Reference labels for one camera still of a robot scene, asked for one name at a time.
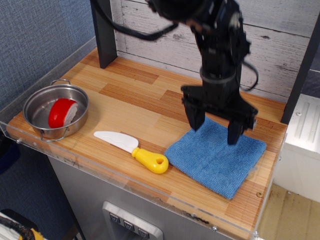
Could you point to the silver dispenser button panel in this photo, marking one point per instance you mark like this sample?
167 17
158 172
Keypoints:
136 228

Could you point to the yellow object bottom left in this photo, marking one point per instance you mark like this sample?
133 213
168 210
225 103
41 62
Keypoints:
32 234

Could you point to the clear acrylic table guard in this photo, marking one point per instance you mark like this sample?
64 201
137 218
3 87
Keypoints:
145 102

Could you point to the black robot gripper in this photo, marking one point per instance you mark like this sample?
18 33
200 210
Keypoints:
219 97

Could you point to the dark left frame post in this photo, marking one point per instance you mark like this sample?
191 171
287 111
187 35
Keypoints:
104 32

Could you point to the red white toy food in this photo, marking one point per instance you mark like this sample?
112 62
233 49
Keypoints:
62 113

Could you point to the white grooved side cabinet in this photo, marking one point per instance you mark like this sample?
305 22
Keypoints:
298 168

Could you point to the dark frame post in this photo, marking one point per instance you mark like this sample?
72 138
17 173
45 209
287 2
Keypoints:
104 32
302 73

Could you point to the yellow handled toy knife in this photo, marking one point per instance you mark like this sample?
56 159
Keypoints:
154 162

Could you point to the small steel pot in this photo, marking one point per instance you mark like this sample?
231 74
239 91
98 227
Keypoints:
37 107

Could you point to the dark right frame post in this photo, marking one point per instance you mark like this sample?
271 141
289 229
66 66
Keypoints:
302 73

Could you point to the blue cloth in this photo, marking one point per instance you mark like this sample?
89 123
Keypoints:
206 157

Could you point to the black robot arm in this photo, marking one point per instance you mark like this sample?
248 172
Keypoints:
218 29

